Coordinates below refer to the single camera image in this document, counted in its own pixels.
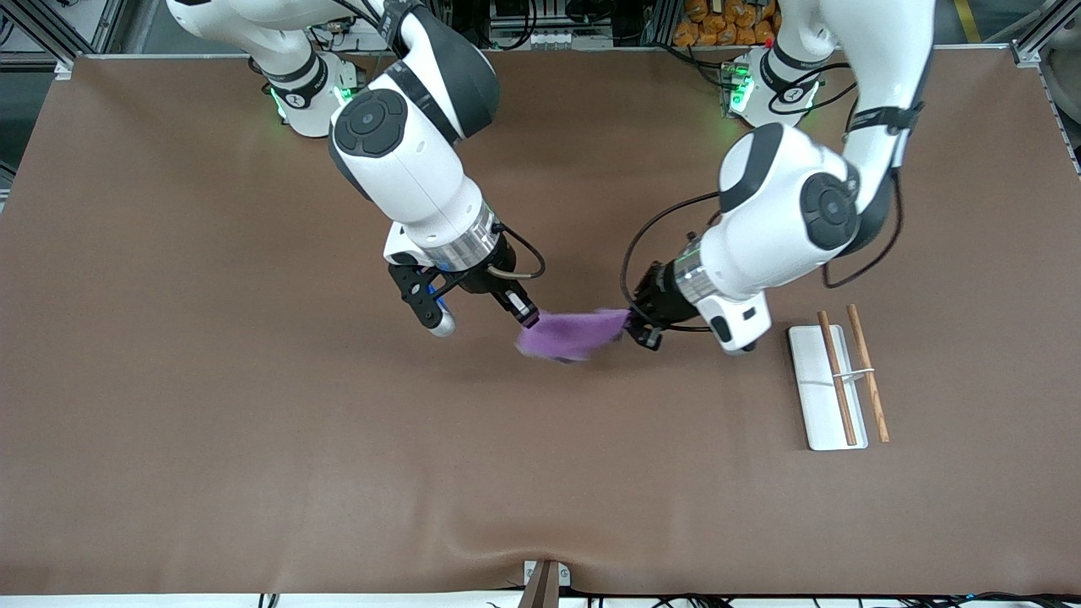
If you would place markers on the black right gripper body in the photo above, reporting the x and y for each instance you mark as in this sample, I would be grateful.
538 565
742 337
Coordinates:
492 276

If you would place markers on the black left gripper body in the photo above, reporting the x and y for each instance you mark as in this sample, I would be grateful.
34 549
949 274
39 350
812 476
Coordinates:
658 301

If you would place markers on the purple and grey towel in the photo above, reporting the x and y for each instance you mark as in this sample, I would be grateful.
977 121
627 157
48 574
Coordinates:
570 333

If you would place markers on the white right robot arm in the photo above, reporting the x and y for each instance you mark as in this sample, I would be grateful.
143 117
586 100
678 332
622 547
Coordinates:
405 169

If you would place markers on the brown table cover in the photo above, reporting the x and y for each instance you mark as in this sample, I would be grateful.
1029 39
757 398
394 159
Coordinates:
507 464

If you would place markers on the orange snack pack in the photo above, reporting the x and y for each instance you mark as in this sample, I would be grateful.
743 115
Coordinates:
728 35
698 10
764 30
686 34

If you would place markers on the grey metal camera bracket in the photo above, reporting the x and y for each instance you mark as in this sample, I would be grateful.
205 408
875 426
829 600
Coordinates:
542 587

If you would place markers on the aluminium frame post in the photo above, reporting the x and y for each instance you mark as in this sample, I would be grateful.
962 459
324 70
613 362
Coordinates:
51 34
1026 52

